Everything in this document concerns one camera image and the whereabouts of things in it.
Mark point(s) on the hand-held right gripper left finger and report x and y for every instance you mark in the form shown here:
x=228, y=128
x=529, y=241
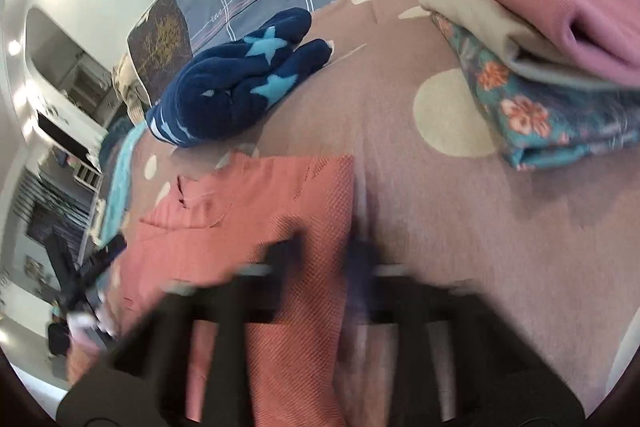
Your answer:
x=285, y=259

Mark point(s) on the dark tree print pillow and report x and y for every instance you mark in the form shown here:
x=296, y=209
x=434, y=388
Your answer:
x=160, y=37

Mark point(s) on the mauve polka dot blanket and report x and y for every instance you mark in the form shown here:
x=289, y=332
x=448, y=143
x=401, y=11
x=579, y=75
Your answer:
x=475, y=232

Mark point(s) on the crumpled beige cloth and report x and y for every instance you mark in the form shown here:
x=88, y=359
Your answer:
x=129, y=92

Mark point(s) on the teal blanket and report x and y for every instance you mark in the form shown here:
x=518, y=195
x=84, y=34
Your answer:
x=120, y=167

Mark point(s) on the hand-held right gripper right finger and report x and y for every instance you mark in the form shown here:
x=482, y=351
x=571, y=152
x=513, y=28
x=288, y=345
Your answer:
x=361, y=267

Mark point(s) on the folded beige garment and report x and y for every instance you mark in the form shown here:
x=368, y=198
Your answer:
x=495, y=27

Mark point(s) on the folded teal floral garment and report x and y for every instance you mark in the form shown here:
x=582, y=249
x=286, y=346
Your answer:
x=540, y=117

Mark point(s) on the coral pink knit garment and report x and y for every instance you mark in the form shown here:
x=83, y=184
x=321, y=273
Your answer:
x=260, y=207

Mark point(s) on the white cabinet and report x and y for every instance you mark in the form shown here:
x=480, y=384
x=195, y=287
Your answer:
x=55, y=87

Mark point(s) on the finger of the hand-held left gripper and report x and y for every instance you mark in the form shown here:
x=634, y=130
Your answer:
x=111, y=248

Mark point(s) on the navy star plush pillow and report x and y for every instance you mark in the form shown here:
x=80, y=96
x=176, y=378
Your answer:
x=225, y=82

